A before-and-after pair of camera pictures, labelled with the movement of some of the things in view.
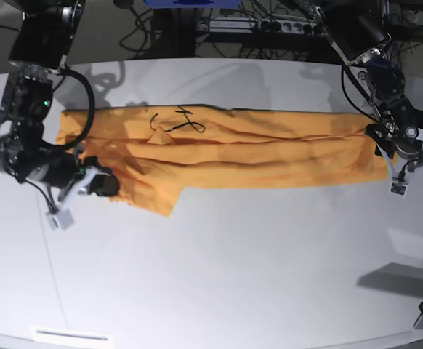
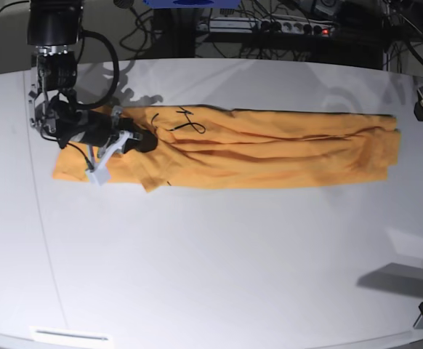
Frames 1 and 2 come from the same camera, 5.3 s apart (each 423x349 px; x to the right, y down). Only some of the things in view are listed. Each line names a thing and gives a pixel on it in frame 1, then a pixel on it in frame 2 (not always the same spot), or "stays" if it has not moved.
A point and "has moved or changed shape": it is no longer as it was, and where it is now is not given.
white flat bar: (70, 336) stays
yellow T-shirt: (154, 154) has moved or changed shape
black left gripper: (59, 169) → (93, 129)
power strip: (281, 27) stays
